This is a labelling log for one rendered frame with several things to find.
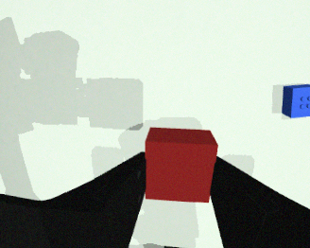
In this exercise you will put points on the red block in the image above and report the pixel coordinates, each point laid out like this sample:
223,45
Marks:
179,164

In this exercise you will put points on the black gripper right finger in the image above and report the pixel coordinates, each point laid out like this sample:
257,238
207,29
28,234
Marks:
252,215

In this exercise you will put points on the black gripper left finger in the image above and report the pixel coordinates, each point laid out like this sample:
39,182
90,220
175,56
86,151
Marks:
99,214

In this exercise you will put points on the blue block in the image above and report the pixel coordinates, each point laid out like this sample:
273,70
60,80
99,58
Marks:
296,100

